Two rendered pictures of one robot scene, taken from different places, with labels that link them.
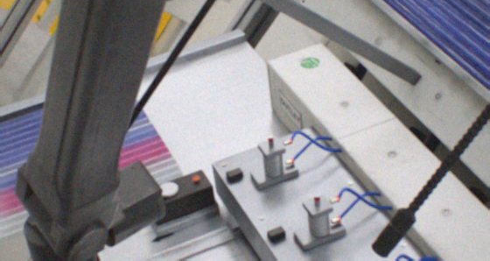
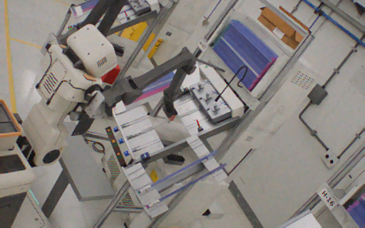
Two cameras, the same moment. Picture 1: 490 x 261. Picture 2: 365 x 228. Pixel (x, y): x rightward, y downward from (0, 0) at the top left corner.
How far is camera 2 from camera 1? 140 cm
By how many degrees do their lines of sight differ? 9
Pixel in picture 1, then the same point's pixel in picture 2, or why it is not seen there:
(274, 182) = (199, 89)
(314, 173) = (207, 87)
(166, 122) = not seen: hidden behind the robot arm
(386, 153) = (219, 84)
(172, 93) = not seen: hidden behind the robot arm
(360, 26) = (215, 60)
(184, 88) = not seen: hidden behind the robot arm
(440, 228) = (227, 97)
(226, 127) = (190, 78)
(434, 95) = (227, 74)
